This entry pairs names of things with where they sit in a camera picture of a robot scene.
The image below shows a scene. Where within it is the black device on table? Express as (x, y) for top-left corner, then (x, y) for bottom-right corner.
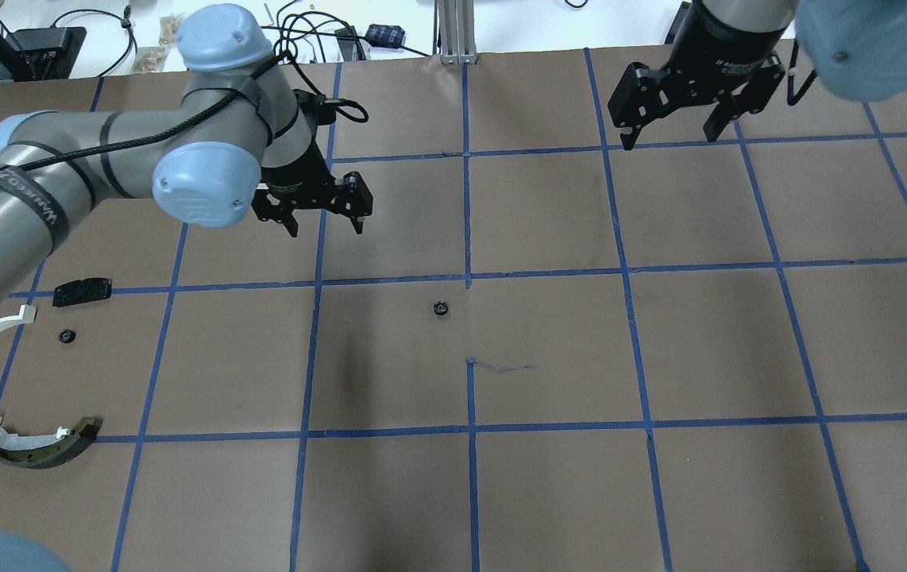
(6, 26), (87, 80)

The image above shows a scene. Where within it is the dark curved brake shoe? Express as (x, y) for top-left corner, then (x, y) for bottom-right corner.
(0, 417), (102, 470)

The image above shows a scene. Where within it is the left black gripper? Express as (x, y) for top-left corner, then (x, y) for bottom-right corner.
(253, 146), (373, 238)

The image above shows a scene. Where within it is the small blue module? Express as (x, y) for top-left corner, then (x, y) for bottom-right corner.
(364, 23), (407, 48)

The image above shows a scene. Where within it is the aluminium frame post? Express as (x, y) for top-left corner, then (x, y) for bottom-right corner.
(433, 1), (478, 65)

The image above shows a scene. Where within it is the small black flat part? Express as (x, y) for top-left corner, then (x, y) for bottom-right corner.
(52, 276), (113, 308)

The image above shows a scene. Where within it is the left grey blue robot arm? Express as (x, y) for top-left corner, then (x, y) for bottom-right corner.
(0, 3), (373, 299)

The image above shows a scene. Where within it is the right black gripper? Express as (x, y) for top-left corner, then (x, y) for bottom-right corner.
(608, 33), (786, 151)

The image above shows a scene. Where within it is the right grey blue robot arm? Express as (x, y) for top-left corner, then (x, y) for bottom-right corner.
(607, 1), (907, 151)

